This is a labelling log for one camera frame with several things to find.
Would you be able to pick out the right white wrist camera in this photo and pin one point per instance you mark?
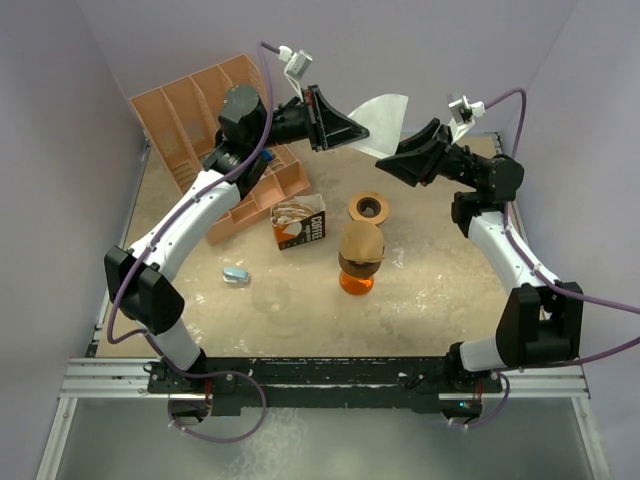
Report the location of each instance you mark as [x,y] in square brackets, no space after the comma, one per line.
[464,115]

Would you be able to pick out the blue ribbed coffee dripper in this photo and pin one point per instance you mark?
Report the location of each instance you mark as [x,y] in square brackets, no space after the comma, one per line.
[358,269]

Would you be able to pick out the brown paper coffee filter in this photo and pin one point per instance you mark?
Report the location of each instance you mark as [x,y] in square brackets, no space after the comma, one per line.
[362,242]

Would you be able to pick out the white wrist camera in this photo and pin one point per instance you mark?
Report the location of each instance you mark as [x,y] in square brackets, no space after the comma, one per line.
[464,115]
[296,65]

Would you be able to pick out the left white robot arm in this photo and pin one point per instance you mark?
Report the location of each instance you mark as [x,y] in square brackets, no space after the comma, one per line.
[140,278]

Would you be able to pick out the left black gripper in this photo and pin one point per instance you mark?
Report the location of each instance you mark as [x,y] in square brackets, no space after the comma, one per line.
[331,128]

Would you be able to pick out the coffee filter box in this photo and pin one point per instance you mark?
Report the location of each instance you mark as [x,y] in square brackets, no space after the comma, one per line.
[298,221]

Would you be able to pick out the orange glass carafe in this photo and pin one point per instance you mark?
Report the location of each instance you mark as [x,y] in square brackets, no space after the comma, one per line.
[355,285]

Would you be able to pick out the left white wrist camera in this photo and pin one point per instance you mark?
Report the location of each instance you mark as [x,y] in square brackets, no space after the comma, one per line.
[296,65]

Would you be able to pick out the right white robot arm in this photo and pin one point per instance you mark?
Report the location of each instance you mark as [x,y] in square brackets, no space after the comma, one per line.
[542,319]

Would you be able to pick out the peach plastic file organizer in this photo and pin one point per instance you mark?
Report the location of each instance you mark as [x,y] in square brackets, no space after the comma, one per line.
[180,119]

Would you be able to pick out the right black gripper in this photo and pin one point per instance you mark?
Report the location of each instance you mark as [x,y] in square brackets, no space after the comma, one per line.
[422,165]

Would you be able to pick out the blue stamp block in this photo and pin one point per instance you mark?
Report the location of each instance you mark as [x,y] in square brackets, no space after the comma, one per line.
[267,156]

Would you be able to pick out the white paper coffee filter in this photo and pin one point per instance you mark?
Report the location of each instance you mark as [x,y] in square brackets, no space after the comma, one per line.
[383,117]

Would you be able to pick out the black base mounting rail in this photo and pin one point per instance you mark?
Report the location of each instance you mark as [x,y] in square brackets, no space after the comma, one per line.
[418,384]

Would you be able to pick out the wooden ring stand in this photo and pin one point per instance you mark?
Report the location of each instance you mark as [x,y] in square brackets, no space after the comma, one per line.
[369,206]

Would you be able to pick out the light blue stapler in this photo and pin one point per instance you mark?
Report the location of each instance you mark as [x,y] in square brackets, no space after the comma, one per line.
[235,275]

